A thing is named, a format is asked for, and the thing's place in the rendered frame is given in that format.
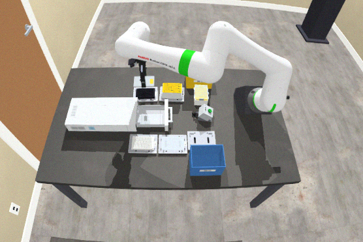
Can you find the yellow waste bin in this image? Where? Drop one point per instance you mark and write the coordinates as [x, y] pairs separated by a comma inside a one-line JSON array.
[[190, 83]]

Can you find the blue bin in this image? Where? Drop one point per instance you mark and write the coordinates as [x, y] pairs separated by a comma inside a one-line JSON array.
[[204, 156]]

